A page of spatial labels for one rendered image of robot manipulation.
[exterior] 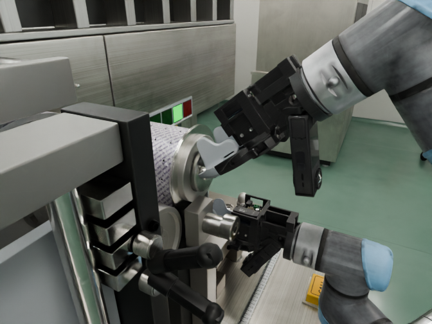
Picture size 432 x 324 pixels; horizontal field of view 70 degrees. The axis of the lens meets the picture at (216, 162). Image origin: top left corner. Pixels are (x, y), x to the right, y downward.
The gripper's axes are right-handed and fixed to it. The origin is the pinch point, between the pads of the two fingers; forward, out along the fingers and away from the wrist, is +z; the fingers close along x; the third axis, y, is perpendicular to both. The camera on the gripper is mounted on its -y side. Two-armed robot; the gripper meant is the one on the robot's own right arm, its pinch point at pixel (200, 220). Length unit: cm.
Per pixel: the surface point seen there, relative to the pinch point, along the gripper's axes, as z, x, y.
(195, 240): -6.0, 12.0, 6.2
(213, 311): -21.6, 35.2, 24.7
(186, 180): -4.1, 10.9, 16.4
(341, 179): -17, -245, -110
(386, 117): -52, -444, -100
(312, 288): -23.9, -8.6, -16.6
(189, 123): 46, -71, -8
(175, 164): -3.1, 11.9, 19.4
